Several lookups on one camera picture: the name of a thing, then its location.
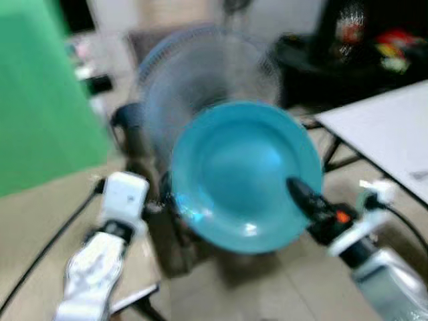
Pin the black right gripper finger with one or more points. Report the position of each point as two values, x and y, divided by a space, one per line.
301 194

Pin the teal round plate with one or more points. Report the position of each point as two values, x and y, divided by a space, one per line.
234 167

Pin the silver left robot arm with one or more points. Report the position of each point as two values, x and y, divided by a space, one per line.
93 274

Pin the brown white-edged small table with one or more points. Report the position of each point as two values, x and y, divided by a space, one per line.
142 267

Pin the dark blue stool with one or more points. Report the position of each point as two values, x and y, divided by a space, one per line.
127 117

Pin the white folding table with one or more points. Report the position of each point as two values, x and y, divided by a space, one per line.
388 127

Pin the black low cabinet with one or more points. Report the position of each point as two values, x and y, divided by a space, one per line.
321 77

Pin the grey blue standing fan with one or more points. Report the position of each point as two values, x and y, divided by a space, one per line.
200 80

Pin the green screen panel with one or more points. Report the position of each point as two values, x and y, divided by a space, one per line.
40 100

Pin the shiny red white packet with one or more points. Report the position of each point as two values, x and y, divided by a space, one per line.
349 30

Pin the red yellow toy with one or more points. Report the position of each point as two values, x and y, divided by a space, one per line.
396 45

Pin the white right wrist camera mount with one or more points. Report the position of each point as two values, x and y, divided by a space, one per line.
364 224

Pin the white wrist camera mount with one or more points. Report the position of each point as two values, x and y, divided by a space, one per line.
364 224
124 197

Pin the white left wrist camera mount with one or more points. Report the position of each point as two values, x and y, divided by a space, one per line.
124 197

